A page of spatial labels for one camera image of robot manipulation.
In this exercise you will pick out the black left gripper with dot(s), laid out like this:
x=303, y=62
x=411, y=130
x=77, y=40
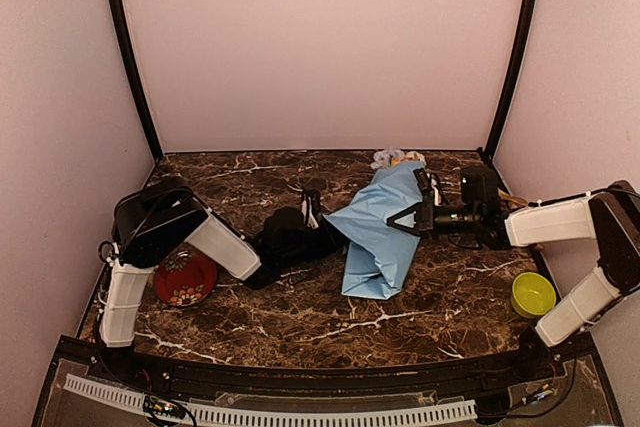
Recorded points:
x=335, y=242

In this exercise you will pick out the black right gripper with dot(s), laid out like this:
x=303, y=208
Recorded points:
x=426, y=220

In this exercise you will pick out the blue wrapping paper sheet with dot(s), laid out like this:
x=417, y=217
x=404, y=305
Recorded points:
x=378, y=257

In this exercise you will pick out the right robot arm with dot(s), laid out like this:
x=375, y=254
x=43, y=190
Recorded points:
x=608, y=217

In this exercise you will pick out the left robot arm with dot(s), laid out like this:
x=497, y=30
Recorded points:
x=151, y=223

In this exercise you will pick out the beige satin ribbon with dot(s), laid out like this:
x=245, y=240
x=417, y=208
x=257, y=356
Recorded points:
x=513, y=202

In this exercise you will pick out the yellow-green bowl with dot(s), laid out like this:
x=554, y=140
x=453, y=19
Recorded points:
x=532, y=295

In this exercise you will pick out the red floral plate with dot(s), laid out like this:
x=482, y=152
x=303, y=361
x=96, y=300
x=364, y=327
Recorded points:
x=185, y=278

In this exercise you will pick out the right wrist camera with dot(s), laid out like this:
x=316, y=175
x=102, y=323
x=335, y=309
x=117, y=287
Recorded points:
x=429, y=185

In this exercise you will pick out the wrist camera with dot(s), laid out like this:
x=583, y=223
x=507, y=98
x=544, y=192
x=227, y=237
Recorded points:
x=429, y=185
x=311, y=208

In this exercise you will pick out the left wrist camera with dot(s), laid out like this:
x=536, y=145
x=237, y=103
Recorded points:
x=311, y=208

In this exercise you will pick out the black right corner post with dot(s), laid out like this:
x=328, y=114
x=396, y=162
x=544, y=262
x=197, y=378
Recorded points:
x=521, y=36

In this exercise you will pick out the black corner post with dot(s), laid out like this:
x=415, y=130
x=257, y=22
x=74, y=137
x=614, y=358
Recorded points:
x=134, y=79
x=521, y=36

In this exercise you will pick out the black front frame rail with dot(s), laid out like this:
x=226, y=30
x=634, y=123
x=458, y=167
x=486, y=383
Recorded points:
x=484, y=376

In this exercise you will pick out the white slotted cable duct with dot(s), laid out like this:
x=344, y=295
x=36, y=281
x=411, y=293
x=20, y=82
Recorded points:
x=271, y=411

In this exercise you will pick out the black left corner post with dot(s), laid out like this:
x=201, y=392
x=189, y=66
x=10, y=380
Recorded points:
x=134, y=79

